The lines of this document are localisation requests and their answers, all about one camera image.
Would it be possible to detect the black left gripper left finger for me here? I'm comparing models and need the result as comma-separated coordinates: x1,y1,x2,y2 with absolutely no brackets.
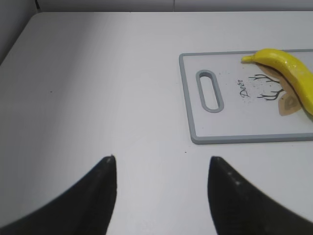
0,155,117,235

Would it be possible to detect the white grey-rimmed cutting board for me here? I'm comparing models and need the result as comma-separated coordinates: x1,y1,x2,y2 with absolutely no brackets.
179,51,313,144

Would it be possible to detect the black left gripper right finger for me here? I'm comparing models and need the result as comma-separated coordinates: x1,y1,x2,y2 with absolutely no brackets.
207,156,313,235

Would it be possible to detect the yellow plastic banana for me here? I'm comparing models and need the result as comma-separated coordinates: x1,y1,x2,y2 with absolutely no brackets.
241,48,313,114

